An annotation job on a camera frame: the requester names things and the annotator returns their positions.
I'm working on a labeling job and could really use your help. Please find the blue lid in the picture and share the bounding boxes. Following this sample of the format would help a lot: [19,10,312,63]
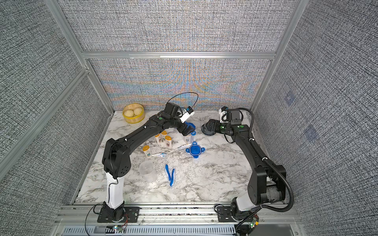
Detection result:
[186,142,206,159]
[185,122,196,136]

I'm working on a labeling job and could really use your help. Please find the clear plastic container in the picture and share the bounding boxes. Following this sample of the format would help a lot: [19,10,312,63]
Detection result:
[184,131,196,144]
[139,161,157,183]

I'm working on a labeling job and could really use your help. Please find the orange cap bottle four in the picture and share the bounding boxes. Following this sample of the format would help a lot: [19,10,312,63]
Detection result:
[165,135,172,149]

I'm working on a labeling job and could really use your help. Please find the toothpaste tube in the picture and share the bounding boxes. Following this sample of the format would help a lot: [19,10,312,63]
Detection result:
[152,153,167,157]
[177,144,191,150]

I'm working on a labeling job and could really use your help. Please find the orange cap bottle one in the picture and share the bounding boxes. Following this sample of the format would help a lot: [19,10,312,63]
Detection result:
[142,145,152,158]

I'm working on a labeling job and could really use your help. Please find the blue toothbrush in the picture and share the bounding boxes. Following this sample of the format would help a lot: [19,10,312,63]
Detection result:
[170,168,176,187]
[165,164,171,181]

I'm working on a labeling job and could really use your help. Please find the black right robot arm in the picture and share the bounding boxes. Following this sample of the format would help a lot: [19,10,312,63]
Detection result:
[201,107,294,222]

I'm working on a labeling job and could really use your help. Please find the orange cap bottle three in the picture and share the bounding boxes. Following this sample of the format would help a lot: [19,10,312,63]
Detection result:
[160,130,167,142]

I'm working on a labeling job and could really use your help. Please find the orange cap bottle two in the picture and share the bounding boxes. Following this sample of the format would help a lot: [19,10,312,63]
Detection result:
[155,133,162,146]

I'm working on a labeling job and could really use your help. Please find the right cream dumpling bun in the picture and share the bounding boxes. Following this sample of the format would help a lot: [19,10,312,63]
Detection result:
[133,107,144,116]

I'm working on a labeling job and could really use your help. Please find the cream dumpling bun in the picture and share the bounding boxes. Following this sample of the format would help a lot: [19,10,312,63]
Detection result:
[133,107,144,116]
[123,109,134,118]

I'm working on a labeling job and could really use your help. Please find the yellow bamboo steamer basket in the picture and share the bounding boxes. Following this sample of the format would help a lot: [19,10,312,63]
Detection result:
[122,103,145,124]

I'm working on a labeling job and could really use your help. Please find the left cream dumpling bun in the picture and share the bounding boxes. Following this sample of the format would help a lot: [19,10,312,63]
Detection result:
[123,109,134,118]

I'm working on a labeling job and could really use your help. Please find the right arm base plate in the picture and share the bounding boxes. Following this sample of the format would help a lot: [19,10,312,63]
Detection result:
[214,204,253,223]

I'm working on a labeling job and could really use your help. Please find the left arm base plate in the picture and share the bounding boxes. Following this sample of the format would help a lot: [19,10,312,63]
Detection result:
[97,205,140,223]

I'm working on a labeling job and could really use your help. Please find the aluminium front rail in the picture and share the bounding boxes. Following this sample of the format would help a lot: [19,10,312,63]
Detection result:
[50,202,306,236]

